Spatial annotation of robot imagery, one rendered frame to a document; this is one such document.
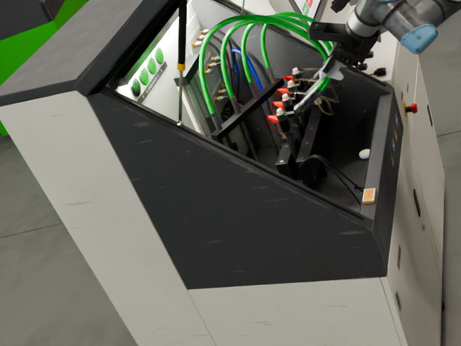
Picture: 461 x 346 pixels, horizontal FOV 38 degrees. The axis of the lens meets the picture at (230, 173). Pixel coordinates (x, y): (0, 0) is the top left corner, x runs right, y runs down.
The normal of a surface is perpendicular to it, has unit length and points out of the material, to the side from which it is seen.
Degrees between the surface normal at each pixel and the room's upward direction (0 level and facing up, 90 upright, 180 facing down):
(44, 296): 0
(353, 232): 90
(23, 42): 90
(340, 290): 90
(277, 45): 90
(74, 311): 0
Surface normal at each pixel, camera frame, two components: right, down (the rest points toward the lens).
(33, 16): 0.03, 0.53
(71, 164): -0.25, 0.59
